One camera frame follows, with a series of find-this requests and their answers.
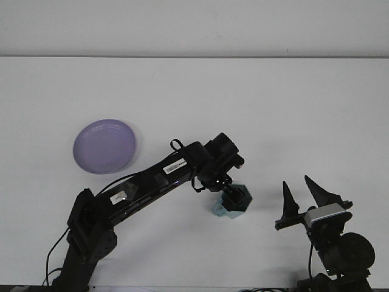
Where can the pale blue hexagonal cup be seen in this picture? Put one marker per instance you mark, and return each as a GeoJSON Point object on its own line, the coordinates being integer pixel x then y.
{"type": "Point", "coordinates": [248, 200]}

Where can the pale purple round plate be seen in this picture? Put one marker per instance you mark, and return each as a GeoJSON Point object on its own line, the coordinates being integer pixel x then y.
{"type": "Point", "coordinates": [104, 146]}

